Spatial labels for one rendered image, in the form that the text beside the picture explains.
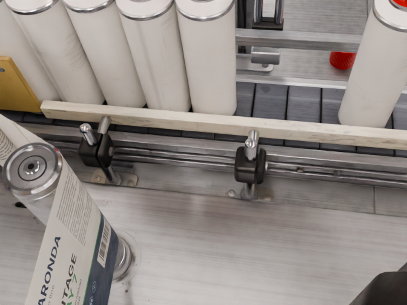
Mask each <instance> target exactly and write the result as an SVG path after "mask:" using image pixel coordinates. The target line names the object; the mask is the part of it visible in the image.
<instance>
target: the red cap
mask: <svg viewBox="0 0 407 305"><path fill-rule="evenodd" d="M356 55H357V53H350V52H339V51H331V53H330V56H329V62H330V64H331V65H332V66H333V67H335V68H338V69H340V70H346V69H349V68H351V67H352V66H353V65H354V61H355V59H356Z"/></svg>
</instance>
